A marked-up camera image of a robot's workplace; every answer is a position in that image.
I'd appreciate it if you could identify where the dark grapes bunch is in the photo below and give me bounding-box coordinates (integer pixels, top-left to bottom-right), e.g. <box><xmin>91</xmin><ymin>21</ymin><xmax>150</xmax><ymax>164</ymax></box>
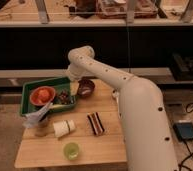
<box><xmin>58</xmin><ymin>90</ymin><xmax>70</xmax><ymax>104</ymax></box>

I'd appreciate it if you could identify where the yellow corn cob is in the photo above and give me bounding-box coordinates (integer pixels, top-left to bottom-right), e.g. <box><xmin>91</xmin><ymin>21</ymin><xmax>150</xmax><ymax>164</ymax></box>
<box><xmin>50</xmin><ymin>104</ymin><xmax>67</xmax><ymax>110</ymax></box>

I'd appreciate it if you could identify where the purple bowl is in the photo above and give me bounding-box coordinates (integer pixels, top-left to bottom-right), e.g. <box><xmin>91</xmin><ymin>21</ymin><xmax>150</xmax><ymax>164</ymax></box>
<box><xmin>77</xmin><ymin>79</ymin><xmax>95</xmax><ymax>98</ymax></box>

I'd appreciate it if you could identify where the small green cup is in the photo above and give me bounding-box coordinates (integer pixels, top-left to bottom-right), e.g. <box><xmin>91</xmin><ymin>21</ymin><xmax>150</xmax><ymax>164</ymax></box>
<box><xmin>63</xmin><ymin>142</ymin><xmax>79</xmax><ymax>160</ymax></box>

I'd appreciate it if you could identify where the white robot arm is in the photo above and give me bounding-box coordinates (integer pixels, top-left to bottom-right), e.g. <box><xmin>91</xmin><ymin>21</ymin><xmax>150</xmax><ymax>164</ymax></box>
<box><xmin>66</xmin><ymin>46</ymin><xmax>179</xmax><ymax>171</ymax></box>

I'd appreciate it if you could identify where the orange bowl with fruit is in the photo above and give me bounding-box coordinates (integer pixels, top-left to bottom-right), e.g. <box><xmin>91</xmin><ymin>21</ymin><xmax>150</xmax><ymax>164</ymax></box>
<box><xmin>29</xmin><ymin>86</ymin><xmax>56</xmax><ymax>106</ymax></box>

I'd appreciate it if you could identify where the green plastic tray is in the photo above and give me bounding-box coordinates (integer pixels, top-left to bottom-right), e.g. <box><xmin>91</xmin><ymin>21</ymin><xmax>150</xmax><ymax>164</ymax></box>
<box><xmin>20</xmin><ymin>77</ymin><xmax>76</xmax><ymax>116</ymax></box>

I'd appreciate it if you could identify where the crumpled clear plastic bag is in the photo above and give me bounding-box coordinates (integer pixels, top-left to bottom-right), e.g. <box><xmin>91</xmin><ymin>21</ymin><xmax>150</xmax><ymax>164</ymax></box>
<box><xmin>23</xmin><ymin>102</ymin><xmax>53</xmax><ymax>128</ymax></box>

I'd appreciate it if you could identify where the white cylindrical cup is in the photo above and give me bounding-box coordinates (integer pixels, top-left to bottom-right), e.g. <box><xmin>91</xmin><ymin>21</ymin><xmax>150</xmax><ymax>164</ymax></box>
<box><xmin>53</xmin><ymin>120</ymin><xmax>76</xmax><ymax>138</ymax></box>

